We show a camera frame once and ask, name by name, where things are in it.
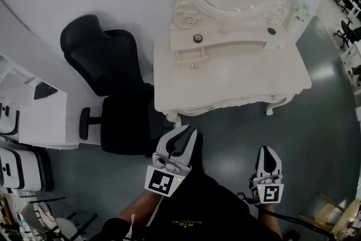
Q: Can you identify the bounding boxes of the pale artificial flowers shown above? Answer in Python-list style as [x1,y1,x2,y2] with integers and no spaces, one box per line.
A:
[293,0,311,22]

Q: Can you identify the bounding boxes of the person's right forearm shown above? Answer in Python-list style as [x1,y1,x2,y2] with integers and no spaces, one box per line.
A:
[258,202,283,241]

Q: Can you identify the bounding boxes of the white vanity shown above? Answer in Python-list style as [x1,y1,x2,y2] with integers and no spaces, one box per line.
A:
[153,0,312,128]

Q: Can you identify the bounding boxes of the white side desk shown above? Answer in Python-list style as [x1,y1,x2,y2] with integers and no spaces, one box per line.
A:
[0,52,80,150]

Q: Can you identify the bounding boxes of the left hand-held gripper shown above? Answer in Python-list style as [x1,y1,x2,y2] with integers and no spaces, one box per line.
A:
[144,124,198,198]

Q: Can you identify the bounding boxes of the wooden chair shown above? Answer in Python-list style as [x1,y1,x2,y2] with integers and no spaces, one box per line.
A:
[298,191,361,238]

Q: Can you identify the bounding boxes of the black flat item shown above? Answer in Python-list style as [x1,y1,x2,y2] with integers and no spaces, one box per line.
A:
[33,81,59,100]

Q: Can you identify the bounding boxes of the black cable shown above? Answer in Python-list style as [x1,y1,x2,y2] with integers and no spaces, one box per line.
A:
[237,191,334,235]

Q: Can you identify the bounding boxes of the person's black clothing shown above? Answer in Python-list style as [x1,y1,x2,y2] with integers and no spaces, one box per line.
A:
[95,132,283,241]

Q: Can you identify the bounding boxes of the small white vanity drawer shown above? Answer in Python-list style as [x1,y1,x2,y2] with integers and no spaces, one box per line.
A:
[174,46,210,69]

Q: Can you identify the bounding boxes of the white black-trimmed device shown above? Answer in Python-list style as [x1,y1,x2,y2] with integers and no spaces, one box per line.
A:
[0,103,21,136]
[0,148,54,193]

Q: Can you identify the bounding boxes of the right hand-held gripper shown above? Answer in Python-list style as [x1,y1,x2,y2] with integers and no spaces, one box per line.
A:
[249,145,285,205]

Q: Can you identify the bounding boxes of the black background office chair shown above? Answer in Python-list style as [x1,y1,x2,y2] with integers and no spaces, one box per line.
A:
[333,19,361,50]

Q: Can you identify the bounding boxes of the black metal rack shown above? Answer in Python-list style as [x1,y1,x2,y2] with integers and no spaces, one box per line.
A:
[0,191,98,241]

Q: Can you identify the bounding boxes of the person's left forearm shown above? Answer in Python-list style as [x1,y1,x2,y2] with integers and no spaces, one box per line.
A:
[117,191,165,224]

